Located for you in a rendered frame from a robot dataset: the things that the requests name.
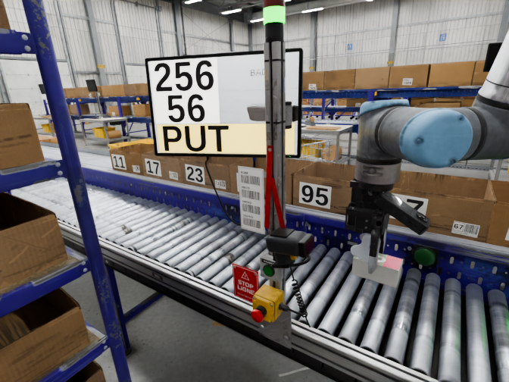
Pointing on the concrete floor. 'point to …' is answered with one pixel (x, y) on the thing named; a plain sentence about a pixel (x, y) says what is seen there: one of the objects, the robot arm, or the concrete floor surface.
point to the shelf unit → (74, 177)
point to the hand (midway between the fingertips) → (377, 263)
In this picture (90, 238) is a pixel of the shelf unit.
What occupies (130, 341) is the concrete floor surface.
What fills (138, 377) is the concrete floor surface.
